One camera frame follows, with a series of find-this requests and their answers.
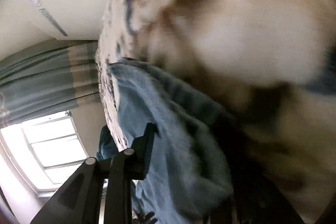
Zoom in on folded dark teal quilt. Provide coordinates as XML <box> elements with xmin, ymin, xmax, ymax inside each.
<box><xmin>96</xmin><ymin>125</ymin><xmax>119</xmax><ymax>161</ymax></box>

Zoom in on window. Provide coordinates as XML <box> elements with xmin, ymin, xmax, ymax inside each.
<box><xmin>0</xmin><ymin>111</ymin><xmax>91</xmax><ymax>189</ymax></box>

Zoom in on floral bed blanket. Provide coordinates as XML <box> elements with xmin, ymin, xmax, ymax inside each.
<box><xmin>95</xmin><ymin>0</ymin><xmax>336</xmax><ymax>224</ymax></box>

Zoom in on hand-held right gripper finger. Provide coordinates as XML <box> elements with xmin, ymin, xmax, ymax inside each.
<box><xmin>30</xmin><ymin>123</ymin><xmax>158</xmax><ymax>224</ymax></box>

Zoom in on blue denim pants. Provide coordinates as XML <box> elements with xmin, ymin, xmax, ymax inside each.
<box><xmin>107</xmin><ymin>57</ymin><xmax>238</xmax><ymax>224</ymax></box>

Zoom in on grey-green curtain with beige band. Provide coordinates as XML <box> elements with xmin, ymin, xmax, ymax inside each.
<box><xmin>0</xmin><ymin>40</ymin><xmax>102</xmax><ymax>126</ymax></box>

